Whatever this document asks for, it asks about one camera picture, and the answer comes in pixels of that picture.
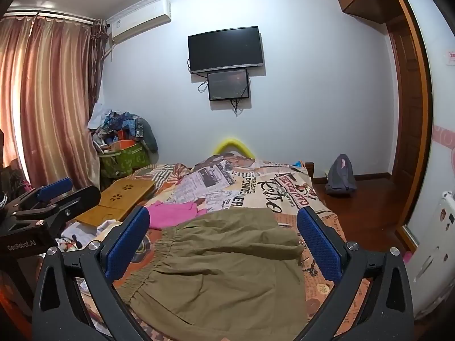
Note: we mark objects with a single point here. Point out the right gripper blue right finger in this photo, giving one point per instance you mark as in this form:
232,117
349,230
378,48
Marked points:
386,312

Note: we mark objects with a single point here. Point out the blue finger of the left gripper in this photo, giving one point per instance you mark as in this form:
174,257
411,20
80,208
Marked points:
63,209
42,196

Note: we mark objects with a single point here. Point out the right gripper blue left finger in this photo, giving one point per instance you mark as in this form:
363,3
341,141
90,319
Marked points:
59,312

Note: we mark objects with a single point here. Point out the olive green pants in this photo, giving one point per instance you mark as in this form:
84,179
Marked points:
233,274

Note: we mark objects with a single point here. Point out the wooden lap desk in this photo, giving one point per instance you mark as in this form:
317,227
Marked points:
117,201

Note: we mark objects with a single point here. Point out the pile of clothes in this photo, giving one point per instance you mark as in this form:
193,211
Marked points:
108,126

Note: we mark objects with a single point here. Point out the pink folded garment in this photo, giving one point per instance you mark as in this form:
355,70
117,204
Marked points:
164,215

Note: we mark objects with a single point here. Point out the pink striped curtain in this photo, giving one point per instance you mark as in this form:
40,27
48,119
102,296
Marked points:
51,72

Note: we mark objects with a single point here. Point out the newspaper print bedspread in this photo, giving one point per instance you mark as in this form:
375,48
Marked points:
232,181

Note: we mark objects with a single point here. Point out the grey backpack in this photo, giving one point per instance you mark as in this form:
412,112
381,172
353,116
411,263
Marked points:
340,178

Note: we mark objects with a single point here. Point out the yellow foam tube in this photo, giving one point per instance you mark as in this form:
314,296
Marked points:
232,143

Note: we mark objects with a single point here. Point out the white air conditioner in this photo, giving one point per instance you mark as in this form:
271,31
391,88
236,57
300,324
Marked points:
141,20

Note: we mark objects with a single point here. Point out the small black wall monitor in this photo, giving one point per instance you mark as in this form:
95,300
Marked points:
228,85

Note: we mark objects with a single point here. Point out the black wall television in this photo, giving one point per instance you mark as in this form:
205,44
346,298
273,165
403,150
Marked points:
224,49

